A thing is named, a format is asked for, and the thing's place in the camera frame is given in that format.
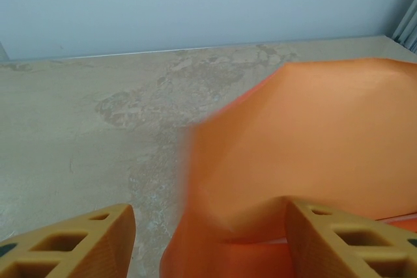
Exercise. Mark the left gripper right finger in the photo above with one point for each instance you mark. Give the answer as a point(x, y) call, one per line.
point(342, 248)

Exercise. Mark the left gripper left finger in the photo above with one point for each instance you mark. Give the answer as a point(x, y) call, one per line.
point(81, 248)

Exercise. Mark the aluminium frame post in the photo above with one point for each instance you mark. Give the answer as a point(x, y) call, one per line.
point(407, 27)

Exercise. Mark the aluminium table edge rail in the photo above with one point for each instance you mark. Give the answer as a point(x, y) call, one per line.
point(195, 47)

